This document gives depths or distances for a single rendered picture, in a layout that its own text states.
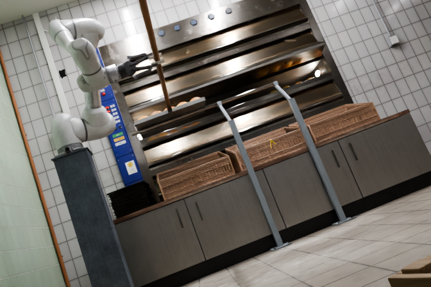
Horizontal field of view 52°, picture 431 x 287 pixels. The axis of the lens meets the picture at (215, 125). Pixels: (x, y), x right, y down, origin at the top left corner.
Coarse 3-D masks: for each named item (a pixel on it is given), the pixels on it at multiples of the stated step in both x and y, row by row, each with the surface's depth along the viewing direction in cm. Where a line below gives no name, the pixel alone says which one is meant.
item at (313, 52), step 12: (312, 48) 387; (276, 60) 383; (288, 60) 390; (300, 60) 399; (240, 72) 379; (252, 72) 385; (264, 72) 394; (204, 84) 376; (216, 84) 379; (228, 84) 388; (240, 84) 397; (180, 96) 375; (192, 96) 383; (204, 96) 392; (144, 108) 370; (156, 108) 379
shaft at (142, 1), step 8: (144, 0) 169; (144, 8) 174; (144, 16) 181; (152, 32) 196; (152, 40) 204; (152, 48) 213; (160, 64) 236; (160, 72) 246; (160, 80) 259; (168, 96) 294; (168, 104) 310
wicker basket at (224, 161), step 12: (204, 156) 373; (216, 156) 373; (228, 156) 328; (180, 168) 369; (192, 168) 324; (204, 168) 325; (216, 168) 325; (228, 168) 347; (168, 180) 321; (180, 180) 322; (204, 180) 322; (216, 180) 323; (168, 192) 319; (180, 192) 320
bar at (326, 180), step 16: (240, 96) 351; (288, 96) 335; (192, 112) 346; (224, 112) 337; (144, 128) 342; (304, 128) 324; (240, 144) 319; (320, 160) 319; (256, 176) 314; (256, 192) 314; (336, 208) 312; (272, 224) 307; (336, 224) 307
